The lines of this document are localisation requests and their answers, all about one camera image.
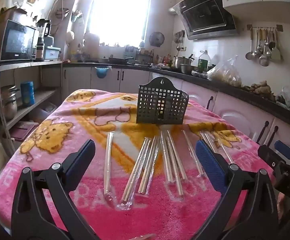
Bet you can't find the kitchen window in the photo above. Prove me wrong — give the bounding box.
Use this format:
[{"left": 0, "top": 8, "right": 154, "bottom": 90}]
[{"left": 86, "top": 0, "right": 153, "bottom": 47}]

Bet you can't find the black microwave oven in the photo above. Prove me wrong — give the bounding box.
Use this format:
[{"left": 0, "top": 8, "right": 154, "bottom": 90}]
[{"left": 0, "top": 19, "right": 37, "bottom": 62}]

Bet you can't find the black perforated utensil holder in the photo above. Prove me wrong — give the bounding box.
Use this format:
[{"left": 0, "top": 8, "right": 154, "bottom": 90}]
[{"left": 136, "top": 77, "right": 189, "bottom": 125}]

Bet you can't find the steel cooking pot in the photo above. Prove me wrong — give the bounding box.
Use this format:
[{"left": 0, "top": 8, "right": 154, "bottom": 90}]
[{"left": 173, "top": 54, "right": 194, "bottom": 69}]

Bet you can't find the black frying pan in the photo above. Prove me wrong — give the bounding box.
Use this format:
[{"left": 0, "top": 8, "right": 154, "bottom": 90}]
[{"left": 108, "top": 57, "right": 136, "bottom": 65}]

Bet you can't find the group of chopsticks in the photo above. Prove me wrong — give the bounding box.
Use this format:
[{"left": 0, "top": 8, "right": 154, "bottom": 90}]
[{"left": 103, "top": 129, "right": 235, "bottom": 207}]

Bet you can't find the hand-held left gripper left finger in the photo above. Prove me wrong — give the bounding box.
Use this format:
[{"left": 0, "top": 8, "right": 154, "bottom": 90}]
[{"left": 11, "top": 139, "right": 97, "bottom": 240}]

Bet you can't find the blue canister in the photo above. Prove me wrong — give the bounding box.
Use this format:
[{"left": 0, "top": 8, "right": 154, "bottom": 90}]
[{"left": 20, "top": 81, "right": 35, "bottom": 106}]

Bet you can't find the black kitchen countertop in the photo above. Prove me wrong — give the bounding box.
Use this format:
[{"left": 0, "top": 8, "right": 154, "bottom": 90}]
[{"left": 62, "top": 59, "right": 290, "bottom": 126}]

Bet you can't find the steel bowl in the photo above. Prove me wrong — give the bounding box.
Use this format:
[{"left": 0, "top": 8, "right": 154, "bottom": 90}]
[{"left": 180, "top": 64, "right": 198, "bottom": 75}]

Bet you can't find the steel ladle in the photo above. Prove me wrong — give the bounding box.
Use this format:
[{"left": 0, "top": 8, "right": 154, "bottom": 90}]
[
  {"left": 258, "top": 30, "right": 270, "bottom": 67},
  {"left": 245, "top": 29, "right": 257, "bottom": 61}
]

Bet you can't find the small round fan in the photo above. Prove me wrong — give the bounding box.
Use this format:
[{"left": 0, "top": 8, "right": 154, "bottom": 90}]
[{"left": 149, "top": 31, "right": 165, "bottom": 47}]

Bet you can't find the ginger root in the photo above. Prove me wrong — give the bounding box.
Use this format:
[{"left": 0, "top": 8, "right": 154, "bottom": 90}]
[{"left": 249, "top": 81, "right": 276, "bottom": 97}]

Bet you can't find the clear plastic food bag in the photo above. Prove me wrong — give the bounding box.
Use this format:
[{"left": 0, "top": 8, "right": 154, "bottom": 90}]
[{"left": 207, "top": 57, "right": 243, "bottom": 88}]

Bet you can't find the steel pot stack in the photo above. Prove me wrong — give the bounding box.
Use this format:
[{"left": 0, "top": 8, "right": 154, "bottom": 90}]
[{"left": 0, "top": 85, "right": 20, "bottom": 120}]

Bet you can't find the black range hood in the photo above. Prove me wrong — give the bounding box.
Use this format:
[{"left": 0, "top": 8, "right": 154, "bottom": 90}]
[{"left": 172, "top": 0, "right": 238, "bottom": 41}]

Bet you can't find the black blender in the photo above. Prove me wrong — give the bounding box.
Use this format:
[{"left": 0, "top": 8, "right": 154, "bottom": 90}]
[{"left": 36, "top": 19, "right": 52, "bottom": 58}]

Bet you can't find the cardboard box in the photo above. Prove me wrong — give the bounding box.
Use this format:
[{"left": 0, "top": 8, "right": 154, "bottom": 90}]
[{"left": 0, "top": 7, "right": 28, "bottom": 28}]

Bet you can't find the grey plastic storage box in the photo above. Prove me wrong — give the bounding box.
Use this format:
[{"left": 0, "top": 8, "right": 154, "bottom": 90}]
[{"left": 44, "top": 46, "right": 62, "bottom": 61}]

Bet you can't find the white plastic jug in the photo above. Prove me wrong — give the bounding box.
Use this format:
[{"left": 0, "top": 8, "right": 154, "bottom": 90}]
[{"left": 83, "top": 32, "right": 101, "bottom": 47}]

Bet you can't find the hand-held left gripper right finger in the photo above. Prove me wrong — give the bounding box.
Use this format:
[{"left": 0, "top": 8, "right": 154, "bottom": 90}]
[{"left": 194, "top": 139, "right": 280, "bottom": 240}]

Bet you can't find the white shelf rack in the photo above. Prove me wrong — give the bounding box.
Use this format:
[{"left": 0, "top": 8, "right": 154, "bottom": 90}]
[{"left": 0, "top": 60, "right": 64, "bottom": 155}]

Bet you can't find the wall utensil rail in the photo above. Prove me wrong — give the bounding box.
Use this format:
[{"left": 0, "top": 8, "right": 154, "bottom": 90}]
[{"left": 246, "top": 24, "right": 284, "bottom": 32}]

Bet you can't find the plastic bag of greens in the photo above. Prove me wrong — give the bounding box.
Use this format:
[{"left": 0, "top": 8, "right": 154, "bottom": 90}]
[{"left": 277, "top": 86, "right": 290, "bottom": 111}]

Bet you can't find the green label oil bottle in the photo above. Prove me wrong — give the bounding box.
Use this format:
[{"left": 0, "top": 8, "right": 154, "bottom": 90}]
[{"left": 197, "top": 50, "right": 211, "bottom": 73}]

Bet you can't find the blue hanging bin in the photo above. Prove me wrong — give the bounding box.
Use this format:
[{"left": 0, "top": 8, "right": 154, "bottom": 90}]
[{"left": 94, "top": 66, "right": 112, "bottom": 79}]

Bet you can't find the pale green spatula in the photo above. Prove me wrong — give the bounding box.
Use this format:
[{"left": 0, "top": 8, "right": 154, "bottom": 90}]
[{"left": 271, "top": 30, "right": 282, "bottom": 61}]

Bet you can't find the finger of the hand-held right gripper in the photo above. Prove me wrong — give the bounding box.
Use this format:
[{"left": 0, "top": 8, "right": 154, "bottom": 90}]
[
  {"left": 257, "top": 144, "right": 278, "bottom": 168},
  {"left": 274, "top": 141, "right": 290, "bottom": 162}
]

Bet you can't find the pink mat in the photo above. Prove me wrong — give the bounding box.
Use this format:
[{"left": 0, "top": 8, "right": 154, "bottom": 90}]
[{"left": 9, "top": 121, "right": 40, "bottom": 141}]

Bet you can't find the pink cartoon printed blanket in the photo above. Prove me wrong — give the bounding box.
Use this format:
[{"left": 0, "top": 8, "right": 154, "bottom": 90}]
[{"left": 0, "top": 89, "right": 278, "bottom": 240}]

